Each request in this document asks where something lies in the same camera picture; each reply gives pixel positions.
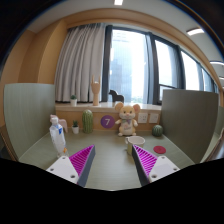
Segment tall green cactus ornament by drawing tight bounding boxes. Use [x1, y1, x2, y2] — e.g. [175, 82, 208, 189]
[81, 109, 95, 135]

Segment purple round number sign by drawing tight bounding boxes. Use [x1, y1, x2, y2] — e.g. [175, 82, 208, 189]
[100, 114, 116, 130]

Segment white wall socket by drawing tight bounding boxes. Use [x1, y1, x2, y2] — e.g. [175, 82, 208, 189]
[148, 113, 160, 125]
[137, 112, 149, 124]

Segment ceiling lights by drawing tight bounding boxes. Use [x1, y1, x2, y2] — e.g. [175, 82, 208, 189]
[113, 0, 224, 81]

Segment black horse figurine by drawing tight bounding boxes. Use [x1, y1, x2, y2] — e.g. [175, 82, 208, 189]
[108, 89, 125, 104]

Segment grey curtain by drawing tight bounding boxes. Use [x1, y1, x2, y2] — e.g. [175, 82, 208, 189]
[54, 23, 108, 104]

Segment pink horse figurine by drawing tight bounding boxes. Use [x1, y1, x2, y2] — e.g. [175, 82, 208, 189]
[49, 114, 69, 134]

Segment round green cactus ornament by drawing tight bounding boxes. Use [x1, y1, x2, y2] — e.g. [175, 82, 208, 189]
[151, 124, 164, 138]

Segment clear plastic water bottle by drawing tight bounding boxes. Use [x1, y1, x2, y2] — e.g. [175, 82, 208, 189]
[49, 116, 70, 158]

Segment beige plush mouse toy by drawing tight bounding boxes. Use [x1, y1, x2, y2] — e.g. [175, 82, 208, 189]
[114, 102, 142, 138]

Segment wooden hand model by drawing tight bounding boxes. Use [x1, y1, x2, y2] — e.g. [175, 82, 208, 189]
[90, 75, 102, 107]

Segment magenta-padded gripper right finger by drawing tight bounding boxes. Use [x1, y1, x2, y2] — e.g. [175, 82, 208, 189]
[131, 144, 181, 187]

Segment flat round red coaster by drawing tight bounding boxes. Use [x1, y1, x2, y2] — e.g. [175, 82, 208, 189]
[152, 145, 167, 155]

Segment dark-framed window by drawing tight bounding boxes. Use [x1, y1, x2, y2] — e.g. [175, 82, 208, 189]
[101, 24, 219, 105]

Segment grey-green desk partition panel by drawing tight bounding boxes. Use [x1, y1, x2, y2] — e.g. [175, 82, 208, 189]
[159, 88, 220, 164]
[3, 83, 56, 159]

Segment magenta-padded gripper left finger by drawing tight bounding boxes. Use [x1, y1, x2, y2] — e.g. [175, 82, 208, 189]
[45, 144, 97, 188]

